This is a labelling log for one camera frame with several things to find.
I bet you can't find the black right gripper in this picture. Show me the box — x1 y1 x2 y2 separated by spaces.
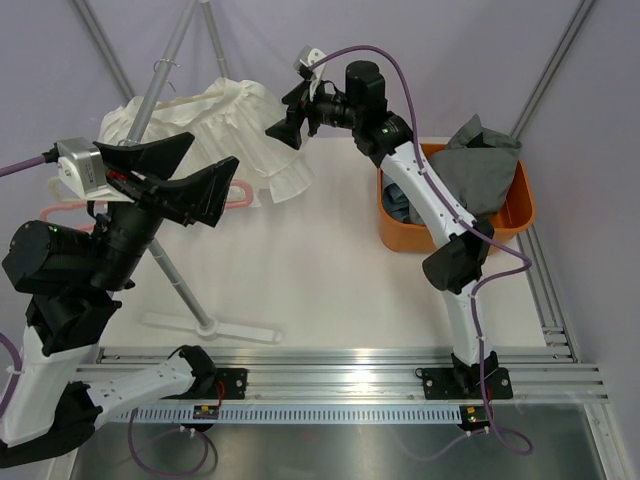
266 76 361 151

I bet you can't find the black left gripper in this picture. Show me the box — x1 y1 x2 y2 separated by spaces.
87 133 240 291

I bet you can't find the white pleated skirt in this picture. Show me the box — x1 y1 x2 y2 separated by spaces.
97 77 316 205

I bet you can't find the cream plastic hanger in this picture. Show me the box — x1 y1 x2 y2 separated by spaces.
47 177 87 205

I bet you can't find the pink hanger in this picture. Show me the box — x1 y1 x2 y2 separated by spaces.
39 180 254 221

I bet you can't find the blue denim skirt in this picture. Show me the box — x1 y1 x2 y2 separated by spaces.
382 183 411 224

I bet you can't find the grey pleated skirt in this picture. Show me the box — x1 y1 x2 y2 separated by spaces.
427 114 522 220

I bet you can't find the cream hanger of white skirt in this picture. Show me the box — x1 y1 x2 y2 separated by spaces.
154 88 224 110

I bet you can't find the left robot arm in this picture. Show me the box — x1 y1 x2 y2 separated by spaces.
1 133 238 468

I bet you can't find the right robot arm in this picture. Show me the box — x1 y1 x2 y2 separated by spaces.
266 60 497 396

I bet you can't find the silver clothes rack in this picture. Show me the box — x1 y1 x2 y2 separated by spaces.
124 0 285 342

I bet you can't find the orange plastic basket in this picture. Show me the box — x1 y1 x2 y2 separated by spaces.
376 141 536 255

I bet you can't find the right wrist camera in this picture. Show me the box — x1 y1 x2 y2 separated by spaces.
294 45 326 100

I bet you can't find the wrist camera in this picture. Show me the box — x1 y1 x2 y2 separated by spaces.
294 45 326 100
55 138 127 202

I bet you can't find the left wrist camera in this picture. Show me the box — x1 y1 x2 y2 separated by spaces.
55 138 127 202

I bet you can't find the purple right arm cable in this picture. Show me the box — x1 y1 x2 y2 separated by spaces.
309 45 534 459

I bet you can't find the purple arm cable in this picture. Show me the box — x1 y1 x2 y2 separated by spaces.
309 45 534 459
0 153 219 474

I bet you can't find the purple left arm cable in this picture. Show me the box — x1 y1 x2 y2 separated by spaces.
0 153 219 474

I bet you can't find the left frame post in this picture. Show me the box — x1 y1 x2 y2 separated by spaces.
69 0 135 103

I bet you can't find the frame post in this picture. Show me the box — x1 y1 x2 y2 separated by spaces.
510 0 599 140
69 0 135 103

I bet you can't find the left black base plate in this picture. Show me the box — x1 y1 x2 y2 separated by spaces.
166 368 249 400

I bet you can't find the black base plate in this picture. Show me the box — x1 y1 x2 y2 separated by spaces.
414 351 514 400
166 368 249 400

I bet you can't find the white slotted cable duct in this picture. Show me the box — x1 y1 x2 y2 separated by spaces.
115 403 462 425

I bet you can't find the right frame post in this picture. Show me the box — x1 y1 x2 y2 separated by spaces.
510 0 599 140

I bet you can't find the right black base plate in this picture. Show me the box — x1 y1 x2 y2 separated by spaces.
414 351 514 400

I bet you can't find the aluminium mounting rail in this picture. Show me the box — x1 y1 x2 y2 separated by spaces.
74 344 610 405

